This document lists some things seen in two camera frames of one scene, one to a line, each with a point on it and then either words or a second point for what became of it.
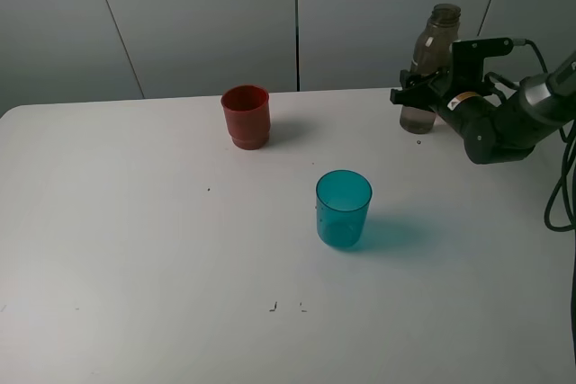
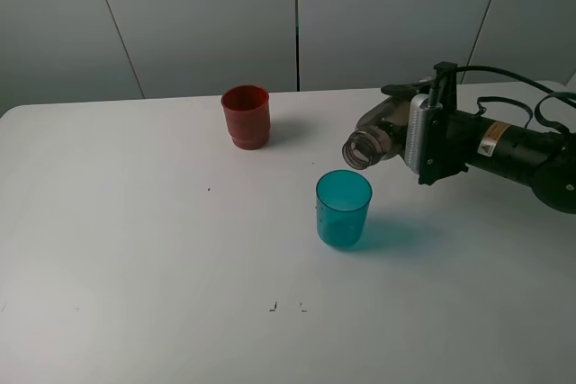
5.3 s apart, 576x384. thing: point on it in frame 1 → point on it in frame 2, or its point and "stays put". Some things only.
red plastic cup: [247, 113] stays put
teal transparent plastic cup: [342, 200] stays put
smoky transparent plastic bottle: [432, 54] → [380, 136]
